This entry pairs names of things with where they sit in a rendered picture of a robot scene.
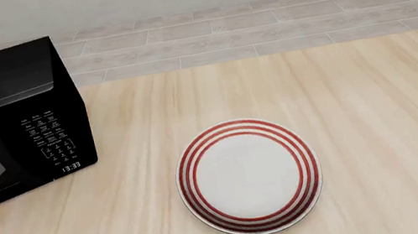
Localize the white plate with red rings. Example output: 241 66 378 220
167 106 332 234

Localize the black microwave oven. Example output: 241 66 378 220
0 30 106 216

